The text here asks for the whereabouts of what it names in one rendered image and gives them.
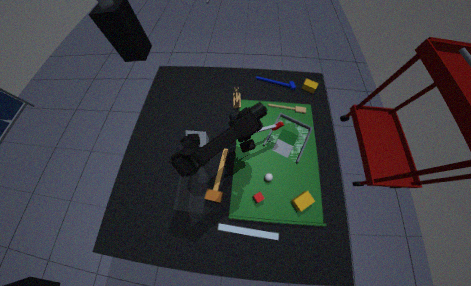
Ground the yellow cube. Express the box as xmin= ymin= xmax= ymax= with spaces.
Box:
xmin=301 ymin=78 xmax=319 ymax=94
xmin=292 ymin=191 xmax=315 ymax=212

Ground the green flat mat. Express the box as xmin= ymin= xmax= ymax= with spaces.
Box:
xmin=229 ymin=99 xmax=323 ymax=223

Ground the light blue flat bar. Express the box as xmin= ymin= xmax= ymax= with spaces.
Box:
xmin=218 ymin=223 xmax=279 ymax=240

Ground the blue golf putter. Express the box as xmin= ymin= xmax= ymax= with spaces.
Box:
xmin=256 ymin=76 xmax=295 ymax=90

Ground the red block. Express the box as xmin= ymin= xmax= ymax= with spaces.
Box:
xmin=253 ymin=191 xmax=265 ymax=203

